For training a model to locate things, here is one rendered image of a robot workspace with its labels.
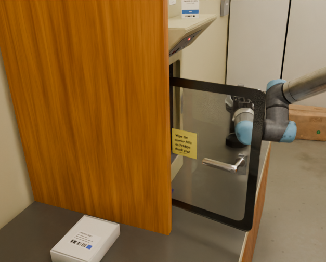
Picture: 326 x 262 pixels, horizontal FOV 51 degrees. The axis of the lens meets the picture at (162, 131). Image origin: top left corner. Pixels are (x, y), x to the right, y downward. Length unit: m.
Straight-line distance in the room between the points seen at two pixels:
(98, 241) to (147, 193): 0.19
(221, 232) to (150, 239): 0.21
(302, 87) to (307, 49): 2.82
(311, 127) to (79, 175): 3.07
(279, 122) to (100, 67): 0.61
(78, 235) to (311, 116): 3.11
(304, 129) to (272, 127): 2.68
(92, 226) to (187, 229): 0.28
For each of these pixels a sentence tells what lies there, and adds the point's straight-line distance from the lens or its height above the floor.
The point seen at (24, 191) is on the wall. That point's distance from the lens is 1.26.
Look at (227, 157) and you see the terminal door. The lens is 0.87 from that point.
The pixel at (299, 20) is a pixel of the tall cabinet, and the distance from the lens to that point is 3.93.
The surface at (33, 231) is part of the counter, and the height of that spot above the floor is 0.94.
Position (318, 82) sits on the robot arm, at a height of 1.32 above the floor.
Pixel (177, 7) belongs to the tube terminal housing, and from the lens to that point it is 1.12.
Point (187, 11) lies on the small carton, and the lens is 1.03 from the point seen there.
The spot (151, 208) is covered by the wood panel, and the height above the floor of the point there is 1.02.
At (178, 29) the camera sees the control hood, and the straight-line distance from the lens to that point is 0.85.
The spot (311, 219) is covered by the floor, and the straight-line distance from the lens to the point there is 2.74.
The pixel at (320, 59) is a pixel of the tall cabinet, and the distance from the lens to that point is 3.99.
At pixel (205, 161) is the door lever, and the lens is 0.85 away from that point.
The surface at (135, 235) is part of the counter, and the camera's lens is 1.04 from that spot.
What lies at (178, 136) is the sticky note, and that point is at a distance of 0.92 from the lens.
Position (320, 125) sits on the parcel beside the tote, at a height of 0.18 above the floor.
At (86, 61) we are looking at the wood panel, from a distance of 0.89.
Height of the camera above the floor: 1.63
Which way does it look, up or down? 25 degrees down
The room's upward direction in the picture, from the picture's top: 2 degrees counter-clockwise
